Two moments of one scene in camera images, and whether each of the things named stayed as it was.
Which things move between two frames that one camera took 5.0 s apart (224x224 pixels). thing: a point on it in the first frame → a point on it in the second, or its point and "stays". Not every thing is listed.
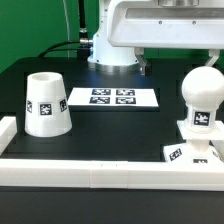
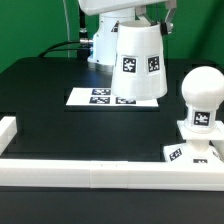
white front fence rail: [106, 174] stays
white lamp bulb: [203, 93] stays
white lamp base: [197, 148] stays
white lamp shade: [47, 107] → [139, 70]
